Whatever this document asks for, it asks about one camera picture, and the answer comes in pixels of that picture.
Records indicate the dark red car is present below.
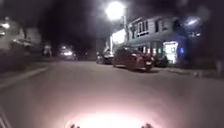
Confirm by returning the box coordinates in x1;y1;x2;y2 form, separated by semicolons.
111;46;156;73

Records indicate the grey asphalt road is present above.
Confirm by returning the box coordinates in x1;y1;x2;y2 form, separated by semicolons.
0;59;224;128

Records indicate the vehicle with headlights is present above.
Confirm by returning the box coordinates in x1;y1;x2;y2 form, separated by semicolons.
59;45;78;62

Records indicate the building with lit shopfront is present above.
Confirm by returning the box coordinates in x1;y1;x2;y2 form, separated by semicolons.
108;14;204;68

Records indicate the street lamp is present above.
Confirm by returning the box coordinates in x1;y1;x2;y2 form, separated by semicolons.
104;0;129;44

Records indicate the pale building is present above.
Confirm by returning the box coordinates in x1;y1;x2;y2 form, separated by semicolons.
0;16;44;54

